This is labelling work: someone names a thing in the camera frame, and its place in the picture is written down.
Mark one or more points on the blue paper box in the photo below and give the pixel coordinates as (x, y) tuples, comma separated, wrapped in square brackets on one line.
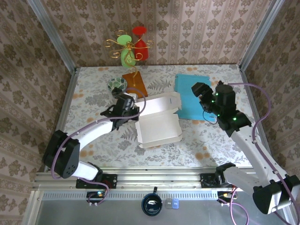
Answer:
[(185, 103)]

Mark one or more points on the white paper box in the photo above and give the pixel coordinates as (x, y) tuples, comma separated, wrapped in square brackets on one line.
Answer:
[(159, 126)]

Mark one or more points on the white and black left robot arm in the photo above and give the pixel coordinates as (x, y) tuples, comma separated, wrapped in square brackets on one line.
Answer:
[(93, 133)]

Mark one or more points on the glass jar with black lid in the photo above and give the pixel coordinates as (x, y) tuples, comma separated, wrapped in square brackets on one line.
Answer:
[(116, 92)]

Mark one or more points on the leaf pattern bowl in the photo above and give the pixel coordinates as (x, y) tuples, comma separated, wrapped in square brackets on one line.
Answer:
[(117, 83)]

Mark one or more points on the green wine glass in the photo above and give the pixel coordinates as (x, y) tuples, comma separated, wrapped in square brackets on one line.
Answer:
[(127, 58)]

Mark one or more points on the floral tablecloth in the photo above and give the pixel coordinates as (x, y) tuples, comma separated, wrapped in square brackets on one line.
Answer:
[(164, 159)]

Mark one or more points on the red wine glass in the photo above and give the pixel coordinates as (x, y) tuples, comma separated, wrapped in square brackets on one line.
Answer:
[(140, 47)]

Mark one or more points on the small circuit board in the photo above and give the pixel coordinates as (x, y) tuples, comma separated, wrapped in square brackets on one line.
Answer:
[(225, 195), (95, 195)]

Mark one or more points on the dark blue mug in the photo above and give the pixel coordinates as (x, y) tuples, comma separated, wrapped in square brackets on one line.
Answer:
[(152, 205)]

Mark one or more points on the grey memory card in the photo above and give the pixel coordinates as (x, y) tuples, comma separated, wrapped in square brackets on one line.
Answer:
[(168, 204)]

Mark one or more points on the blue memory card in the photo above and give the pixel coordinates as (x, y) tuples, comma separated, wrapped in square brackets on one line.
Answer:
[(175, 204)]

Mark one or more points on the grey metal shelf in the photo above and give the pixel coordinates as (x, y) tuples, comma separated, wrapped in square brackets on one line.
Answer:
[(70, 213)]

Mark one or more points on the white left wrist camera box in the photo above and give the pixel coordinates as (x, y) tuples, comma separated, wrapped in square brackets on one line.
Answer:
[(132, 96)]

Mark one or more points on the aluminium table side rail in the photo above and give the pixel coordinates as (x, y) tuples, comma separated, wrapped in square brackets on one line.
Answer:
[(62, 117), (250, 93)]

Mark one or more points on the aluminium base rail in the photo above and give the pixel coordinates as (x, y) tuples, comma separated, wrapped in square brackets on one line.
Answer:
[(152, 180)]

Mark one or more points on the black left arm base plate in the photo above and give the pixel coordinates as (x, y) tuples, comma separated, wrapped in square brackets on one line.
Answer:
[(110, 180)]

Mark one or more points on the aluminium corner post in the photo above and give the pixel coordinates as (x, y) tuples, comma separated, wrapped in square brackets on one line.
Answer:
[(52, 35), (260, 35)]

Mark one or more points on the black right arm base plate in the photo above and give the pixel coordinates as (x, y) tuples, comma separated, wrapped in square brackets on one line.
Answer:
[(207, 181)]

